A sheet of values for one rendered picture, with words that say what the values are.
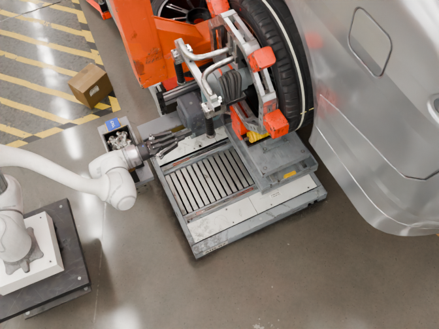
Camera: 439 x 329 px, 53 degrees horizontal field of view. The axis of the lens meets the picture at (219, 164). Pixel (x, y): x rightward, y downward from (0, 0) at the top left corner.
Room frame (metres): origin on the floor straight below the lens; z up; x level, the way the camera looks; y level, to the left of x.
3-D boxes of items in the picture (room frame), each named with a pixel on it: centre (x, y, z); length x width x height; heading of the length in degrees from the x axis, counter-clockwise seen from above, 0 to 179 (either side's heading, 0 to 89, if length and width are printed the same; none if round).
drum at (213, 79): (1.33, -0.08, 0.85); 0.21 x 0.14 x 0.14; 109
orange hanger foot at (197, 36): (1.84, 0.00, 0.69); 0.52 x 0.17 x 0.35; 109
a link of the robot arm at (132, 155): (1.01, 0.35, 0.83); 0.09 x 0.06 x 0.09; 19
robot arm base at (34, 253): (0.82, 0.99, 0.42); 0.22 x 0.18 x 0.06; 25
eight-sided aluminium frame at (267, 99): (1.36, -0.15, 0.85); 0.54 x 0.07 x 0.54; 19
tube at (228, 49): (1.41, 0.00, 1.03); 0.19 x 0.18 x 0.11; 109
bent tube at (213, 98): (1.22, -0.06, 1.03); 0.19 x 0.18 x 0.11; 109
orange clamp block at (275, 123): (1.06, -0.25, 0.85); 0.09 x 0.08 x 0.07; 19
